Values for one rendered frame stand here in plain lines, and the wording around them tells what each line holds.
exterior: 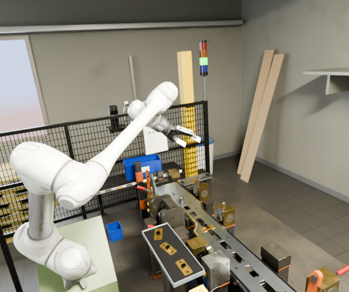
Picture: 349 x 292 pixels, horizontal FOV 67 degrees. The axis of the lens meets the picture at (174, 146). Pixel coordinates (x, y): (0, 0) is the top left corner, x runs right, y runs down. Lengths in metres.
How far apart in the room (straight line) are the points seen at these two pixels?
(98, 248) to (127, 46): 3.20
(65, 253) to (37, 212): 0.29
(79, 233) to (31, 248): 0.35
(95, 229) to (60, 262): 0.37
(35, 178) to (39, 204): 0.19
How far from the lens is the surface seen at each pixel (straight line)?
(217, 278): 1.29
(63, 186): 0.97
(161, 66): 4.45
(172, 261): 1.20
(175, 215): 1.48
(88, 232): 1.74
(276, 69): 4.30
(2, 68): 4.17
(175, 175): 2.20
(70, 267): 1.44
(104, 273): 1.70
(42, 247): 1.47
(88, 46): 4.19
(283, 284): 1.37
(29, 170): 1.02
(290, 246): 2.05
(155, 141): 2.38
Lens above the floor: 1.96
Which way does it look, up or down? 19 degrees down
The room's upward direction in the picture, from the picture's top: 5 degrees counter-clockwise
